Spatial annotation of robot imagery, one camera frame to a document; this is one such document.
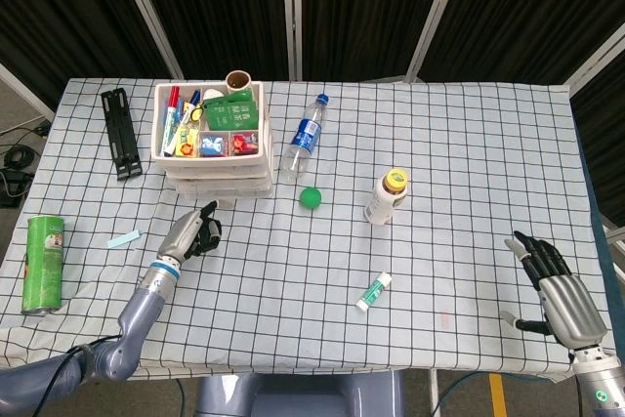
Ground blue checkered tablecloth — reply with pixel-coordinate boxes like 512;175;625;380
0;77;621;384

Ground green tea packet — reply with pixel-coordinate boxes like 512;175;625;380
202;90;261;131

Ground teal cable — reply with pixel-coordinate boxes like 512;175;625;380
432;370;492;417

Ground black floor cables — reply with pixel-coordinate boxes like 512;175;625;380
0;118;53;208

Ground white plastic drawer organizer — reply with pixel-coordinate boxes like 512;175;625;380
149;80;275;199

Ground red snack packet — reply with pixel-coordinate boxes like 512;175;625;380
229;131;260;155

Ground light blue eraser strip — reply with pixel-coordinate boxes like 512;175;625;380
106;229;143;249

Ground black folding stand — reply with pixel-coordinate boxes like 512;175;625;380
101;87;144;182

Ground clear plastic drawer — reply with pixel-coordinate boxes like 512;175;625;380
170;175;273;188
175;185;274;199
165;162;272;179

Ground yellow lion snack packet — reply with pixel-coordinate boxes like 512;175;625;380
174;126;200;158

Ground white table leg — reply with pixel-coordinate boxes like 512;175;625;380
428;368;440;417

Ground grey robot torso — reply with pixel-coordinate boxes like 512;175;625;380
194;370;406;417

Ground green white glue stick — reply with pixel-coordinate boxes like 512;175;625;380
354;271;393;312

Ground red cap whiteboard marker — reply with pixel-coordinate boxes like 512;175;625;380
161;85;182;155

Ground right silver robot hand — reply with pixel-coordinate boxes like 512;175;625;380
500;229;609;353

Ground blue cap marker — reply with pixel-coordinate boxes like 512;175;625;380
175;89;201;130

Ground green chip can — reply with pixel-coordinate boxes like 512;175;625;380
21;215;66;316

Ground blue snack packet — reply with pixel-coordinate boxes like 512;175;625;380
199;132;230;157

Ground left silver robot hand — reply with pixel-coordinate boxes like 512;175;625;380
156;200;224;266

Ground green foam ball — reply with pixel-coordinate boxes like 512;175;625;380
299;186;323;211

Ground clear water bottle blue label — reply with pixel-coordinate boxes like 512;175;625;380
278;93;329;185

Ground white drink bottle yellow cap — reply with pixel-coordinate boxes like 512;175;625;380
363;167;410;227

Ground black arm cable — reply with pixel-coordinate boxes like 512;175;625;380
43;333;123;417

